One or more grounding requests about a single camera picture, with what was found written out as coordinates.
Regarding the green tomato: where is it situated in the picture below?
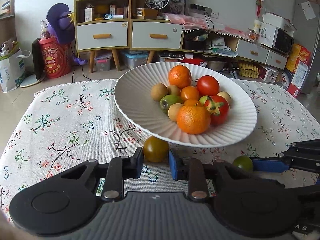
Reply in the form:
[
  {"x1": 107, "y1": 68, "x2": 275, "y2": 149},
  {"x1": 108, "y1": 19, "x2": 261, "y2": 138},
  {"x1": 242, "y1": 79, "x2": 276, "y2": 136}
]
[
  {"x1": 232, "y1": 155, "x2": 253, "y2": 172},
  {"x1": 199, "y1": 95, "x2": 211, "y2": 107},
  {"x1": 159, "y1": 94, "x2": 184, "y2": 114}
]

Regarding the dark yellow-green tomato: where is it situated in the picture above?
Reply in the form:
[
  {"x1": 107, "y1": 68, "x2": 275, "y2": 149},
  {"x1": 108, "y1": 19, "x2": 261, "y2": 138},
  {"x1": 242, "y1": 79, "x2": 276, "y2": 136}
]
[{"x1": 143, "y1": 136, "x2": 170, "y2": 163}]

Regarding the orange mandarin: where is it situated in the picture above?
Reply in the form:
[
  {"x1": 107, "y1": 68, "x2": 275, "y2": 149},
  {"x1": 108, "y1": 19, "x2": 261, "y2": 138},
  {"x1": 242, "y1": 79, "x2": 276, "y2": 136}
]
[
  {"x1": 168, "y1": 65, "x2": 191, "y2": 89},
  {"x1": 176, "y1": 105, "x2": 210, "y2": 135}
]

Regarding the large red tomato with stem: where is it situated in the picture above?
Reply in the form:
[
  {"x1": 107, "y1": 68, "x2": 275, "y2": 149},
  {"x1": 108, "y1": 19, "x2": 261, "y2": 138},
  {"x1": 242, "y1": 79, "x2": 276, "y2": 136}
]
[{"x1": 204, "y1": 95, "x2": 229, "y2": 126}]

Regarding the brown longan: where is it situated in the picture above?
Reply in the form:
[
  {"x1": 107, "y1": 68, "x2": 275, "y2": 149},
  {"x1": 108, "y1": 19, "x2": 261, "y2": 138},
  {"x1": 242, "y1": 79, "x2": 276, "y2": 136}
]
[
  {"x1": 167, "y1": 85, "x2": 181, "y2": 96},
  {"x1": 168, "y1": 103, "x2": 183, "y2": 122},
  {"x1": 217, "y1": 91, "x2": 232, "y2": 105},
  {"x1": 150, "y1": 83, "x2": 168, "y2": 101}
]

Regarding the white ribbed plate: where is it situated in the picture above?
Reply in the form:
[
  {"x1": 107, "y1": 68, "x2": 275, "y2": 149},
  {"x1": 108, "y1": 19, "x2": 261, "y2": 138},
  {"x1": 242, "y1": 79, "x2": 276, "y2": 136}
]
[{"x1": 114, "y1": 62, "x2": 258, "y2": 148}]

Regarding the small orange tomato lower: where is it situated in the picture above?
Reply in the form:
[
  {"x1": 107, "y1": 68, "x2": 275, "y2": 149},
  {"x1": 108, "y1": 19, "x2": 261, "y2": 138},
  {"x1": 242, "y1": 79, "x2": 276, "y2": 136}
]
[{"x1": 183, "y1": 99, "x2": 202, "y2": 107}]

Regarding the small orange tomato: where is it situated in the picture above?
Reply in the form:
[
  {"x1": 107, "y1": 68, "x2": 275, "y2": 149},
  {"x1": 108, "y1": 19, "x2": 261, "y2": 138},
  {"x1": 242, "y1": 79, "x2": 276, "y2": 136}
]
[
  {"x1": 180, "y1": 86, "x2": 200, "y2": 101},
  {"x1": 183, "y1": 99, "x2": 202, "y2": 107}
]

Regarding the small orange tomato upper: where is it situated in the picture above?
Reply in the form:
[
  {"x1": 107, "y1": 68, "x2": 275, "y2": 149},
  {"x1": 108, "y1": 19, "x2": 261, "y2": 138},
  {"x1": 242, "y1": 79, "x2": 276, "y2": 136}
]
[{"x1": 180, "y1": 86, "x2": 200, "y2": 101}]

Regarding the brown longan in plate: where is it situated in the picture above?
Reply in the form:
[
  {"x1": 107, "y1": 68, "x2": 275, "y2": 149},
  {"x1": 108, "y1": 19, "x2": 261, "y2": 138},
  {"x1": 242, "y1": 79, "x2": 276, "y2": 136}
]
[{"x1": 167, "y1": 85, "x2": 181, "y2": 96}]

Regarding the red tomato in plate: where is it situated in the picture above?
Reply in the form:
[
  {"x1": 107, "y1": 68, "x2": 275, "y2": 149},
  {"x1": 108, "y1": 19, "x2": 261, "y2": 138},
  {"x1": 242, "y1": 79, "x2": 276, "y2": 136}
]
[{"x1": 196, "y1": 75, "x2": 220, "y2": 96}]

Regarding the yellow egg tray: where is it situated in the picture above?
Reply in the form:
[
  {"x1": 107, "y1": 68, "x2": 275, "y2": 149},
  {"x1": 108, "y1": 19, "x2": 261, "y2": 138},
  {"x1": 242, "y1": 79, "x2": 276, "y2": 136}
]
[{"x1": 238, "y1": 61, "x2": 260, "y2": 79}]

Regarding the clear storage box pink label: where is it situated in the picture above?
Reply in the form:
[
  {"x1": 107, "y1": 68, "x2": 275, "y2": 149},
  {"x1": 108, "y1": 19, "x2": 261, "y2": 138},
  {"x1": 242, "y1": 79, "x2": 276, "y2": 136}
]
[{"x1": 95, "y1": 51, "x2": 112, "y2": 71}]

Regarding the clear storage box blue lid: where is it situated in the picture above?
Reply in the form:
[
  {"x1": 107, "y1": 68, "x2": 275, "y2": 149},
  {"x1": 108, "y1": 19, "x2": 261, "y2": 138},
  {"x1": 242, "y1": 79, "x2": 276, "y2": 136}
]
[{"x1": 121, "y1": 50, "x2": 149, "y2": 69}]

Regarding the red box under stand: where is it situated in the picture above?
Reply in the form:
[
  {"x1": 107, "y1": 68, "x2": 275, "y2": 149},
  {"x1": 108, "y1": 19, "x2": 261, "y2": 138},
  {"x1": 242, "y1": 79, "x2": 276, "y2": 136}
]
[{"x1": 180, "y1": 58, "x2": 207, "y2": 68}]

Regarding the black panel heater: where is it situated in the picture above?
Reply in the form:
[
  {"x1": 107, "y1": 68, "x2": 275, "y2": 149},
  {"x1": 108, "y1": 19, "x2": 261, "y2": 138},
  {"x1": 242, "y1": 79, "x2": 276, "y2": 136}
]
[{"x1": 20, "y1": 38, "x2": 46, "y2": 88}]

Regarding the red snack bucket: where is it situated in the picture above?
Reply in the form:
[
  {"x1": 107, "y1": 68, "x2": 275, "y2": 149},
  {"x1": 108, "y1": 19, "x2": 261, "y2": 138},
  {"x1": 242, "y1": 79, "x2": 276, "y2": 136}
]
[{"x1": 39, "y1": 36, "x2": 71, "y2": 79}]

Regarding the low tv stand with drawers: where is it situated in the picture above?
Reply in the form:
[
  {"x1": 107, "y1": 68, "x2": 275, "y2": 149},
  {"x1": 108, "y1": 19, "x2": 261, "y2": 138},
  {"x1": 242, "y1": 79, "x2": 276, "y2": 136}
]
[{"x1": 182, "y1": 29, "x2": 287, "y2": 69}]

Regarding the white paper shopping bag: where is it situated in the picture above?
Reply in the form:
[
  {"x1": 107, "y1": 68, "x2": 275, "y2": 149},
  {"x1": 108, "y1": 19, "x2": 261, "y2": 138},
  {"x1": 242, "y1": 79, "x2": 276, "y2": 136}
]
[{"x1": 0, "y1": 40, "x2": 31, "y2": 93}]

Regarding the pink cloth on stand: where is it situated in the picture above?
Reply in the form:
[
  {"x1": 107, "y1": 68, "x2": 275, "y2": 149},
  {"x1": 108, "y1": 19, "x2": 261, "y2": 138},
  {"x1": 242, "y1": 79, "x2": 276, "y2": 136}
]
[{"x1": 162, "y1": 13, "x2": 254, "y2": 42}]

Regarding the wooden cabinet with white drawers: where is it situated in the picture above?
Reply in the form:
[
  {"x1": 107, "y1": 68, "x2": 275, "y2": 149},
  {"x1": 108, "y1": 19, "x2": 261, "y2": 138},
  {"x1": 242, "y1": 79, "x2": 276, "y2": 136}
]
[{"x1": 74, "y1": 0, "x2": 183, "y2": 71}]

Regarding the purple plush hat toy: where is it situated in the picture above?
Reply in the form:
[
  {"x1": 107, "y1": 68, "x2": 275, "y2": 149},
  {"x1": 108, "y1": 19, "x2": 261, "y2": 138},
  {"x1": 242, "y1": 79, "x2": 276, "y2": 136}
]
[{"x1": 46, "y1": 3, "x2": 75, "y2": 45}]

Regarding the wooden bookshelf left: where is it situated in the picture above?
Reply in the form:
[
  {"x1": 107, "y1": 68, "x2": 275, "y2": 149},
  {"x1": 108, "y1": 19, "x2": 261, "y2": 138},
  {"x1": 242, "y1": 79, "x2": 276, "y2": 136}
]
[{"x1": 0, "y1": 0, "x2": 16, "y2": 42}]

